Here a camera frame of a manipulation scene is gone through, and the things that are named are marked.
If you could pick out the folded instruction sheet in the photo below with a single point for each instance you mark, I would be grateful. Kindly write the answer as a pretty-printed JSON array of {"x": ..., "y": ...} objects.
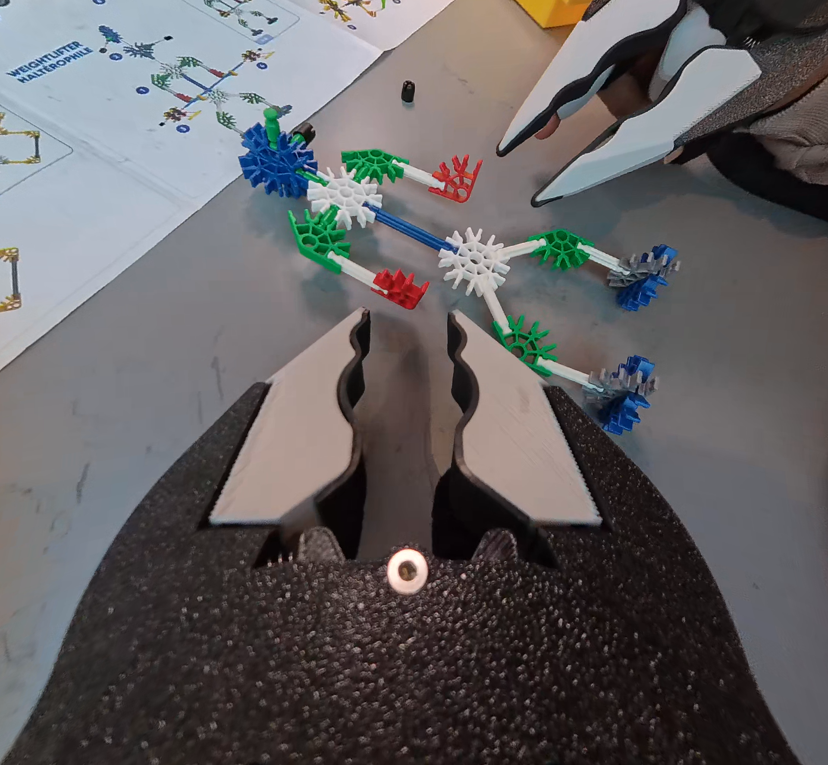
[{"x": 129, "y": 196}]

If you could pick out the grey desk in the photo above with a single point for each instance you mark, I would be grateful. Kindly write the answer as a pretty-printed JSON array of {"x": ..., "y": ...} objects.
[{"x": 194, "y": 357}]

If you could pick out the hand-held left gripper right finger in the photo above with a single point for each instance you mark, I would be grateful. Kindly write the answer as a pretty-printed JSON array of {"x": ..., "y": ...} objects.
[{"x": 527, "y": 454}]

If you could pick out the person's right forearm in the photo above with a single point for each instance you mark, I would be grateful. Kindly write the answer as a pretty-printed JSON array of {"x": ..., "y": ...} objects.
[{"x": 802, "y": 137}]

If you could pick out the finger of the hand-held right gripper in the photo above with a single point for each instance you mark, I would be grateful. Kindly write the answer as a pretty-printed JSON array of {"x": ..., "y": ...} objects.
[
  {"x": 698, "y": 105},
  {"x": 614, "y": 27}
]

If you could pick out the grey snowflake toy connector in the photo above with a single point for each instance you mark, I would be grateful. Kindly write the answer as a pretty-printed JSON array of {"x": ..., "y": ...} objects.
[
  {"x": 631, "y": 270},
  {"x": 601, "y": 386}
]

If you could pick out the person's right hand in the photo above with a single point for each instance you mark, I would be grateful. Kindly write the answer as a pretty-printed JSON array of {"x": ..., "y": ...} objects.
[{"x": 624, "y": 95}]

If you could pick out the construction toy figure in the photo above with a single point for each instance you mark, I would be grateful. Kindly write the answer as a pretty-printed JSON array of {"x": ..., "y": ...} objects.
[{"x": 475, "y": 260}]

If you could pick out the small black toy cap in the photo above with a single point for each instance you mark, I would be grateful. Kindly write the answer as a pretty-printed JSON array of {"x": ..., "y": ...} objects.
[{"x": 407, "y": 92}]

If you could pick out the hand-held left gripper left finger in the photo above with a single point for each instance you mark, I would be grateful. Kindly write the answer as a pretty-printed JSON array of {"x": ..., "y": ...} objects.
[{"x": 284, "y": 454}]

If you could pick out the red toy connector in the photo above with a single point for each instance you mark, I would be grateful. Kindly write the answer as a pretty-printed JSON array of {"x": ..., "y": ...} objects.
[
  {"x": 401, "y": 289},
  {"x": 456, "y": 179}
]

